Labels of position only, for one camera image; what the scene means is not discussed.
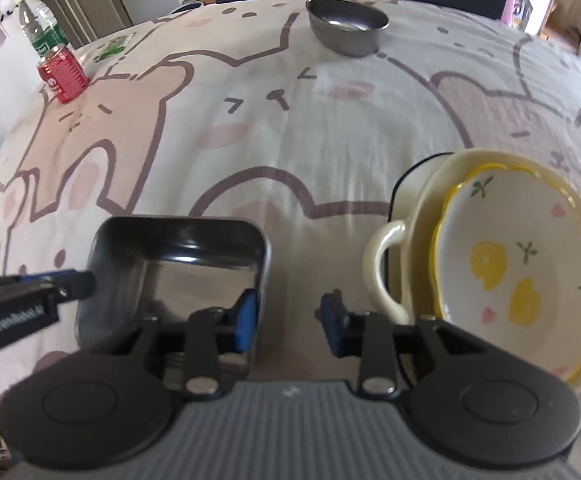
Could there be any cartoon printed tablecloth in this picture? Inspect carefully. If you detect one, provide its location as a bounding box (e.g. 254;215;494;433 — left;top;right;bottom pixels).
0;0;581;480

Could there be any cream bowl with handles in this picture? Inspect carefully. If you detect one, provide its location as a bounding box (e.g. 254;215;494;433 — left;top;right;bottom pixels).
363;148;581;392

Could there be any grey kitchen base cabinet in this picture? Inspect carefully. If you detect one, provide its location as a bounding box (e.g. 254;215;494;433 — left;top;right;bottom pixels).
33;0;134;49

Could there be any square stainless steel tray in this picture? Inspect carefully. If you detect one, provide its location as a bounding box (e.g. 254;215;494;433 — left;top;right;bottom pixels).
73;216;274;379

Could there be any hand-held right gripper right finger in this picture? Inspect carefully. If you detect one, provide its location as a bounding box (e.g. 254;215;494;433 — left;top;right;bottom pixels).
319;291;464;402

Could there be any clear green-label water bottle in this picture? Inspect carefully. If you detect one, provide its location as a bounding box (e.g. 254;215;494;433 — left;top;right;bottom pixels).
16;0;69;59

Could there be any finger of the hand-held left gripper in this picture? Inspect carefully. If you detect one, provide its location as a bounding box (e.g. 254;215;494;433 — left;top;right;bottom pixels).
20;269;96;302

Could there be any lemon print scalloped plate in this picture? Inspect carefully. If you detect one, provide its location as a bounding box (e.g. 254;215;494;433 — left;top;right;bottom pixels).
431;162;581;382

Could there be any green snack packet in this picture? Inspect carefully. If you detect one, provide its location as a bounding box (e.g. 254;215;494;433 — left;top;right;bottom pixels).
93;32;138;63

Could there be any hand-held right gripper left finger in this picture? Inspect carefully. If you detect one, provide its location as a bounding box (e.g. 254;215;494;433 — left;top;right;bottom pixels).
120;287;260;402

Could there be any round stainless steel bowl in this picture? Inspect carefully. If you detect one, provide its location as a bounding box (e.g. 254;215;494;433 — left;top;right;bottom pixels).
305;0;391;57

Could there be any white dark-rimmed enamel plate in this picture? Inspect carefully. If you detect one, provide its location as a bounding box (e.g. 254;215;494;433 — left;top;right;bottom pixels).
389;152;454;222

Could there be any red drink can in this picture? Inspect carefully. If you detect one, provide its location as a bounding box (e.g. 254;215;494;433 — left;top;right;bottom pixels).
37;44;90;106

